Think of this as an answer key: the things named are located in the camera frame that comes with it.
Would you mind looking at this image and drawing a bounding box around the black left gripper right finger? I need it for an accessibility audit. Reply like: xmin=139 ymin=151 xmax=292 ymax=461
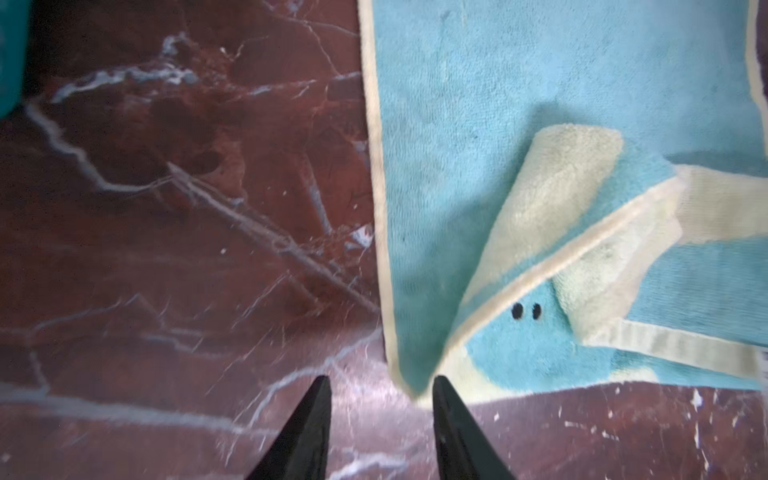
xmin=432 ymin=375 xmax=515 ymax=480

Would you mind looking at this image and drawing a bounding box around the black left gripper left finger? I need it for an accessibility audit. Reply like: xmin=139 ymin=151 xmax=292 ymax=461
xmin=246 ymin=375 xmax=332 ymax=480

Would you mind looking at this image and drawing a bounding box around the light green cloth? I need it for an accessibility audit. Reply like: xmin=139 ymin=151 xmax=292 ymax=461
xmin=358 ymin=1 xmax=767 ymax=405

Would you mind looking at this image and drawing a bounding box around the teal plastic basket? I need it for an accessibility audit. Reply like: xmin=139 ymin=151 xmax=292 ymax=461
xmin=0 ymin=0 xmax=32 ymax=118

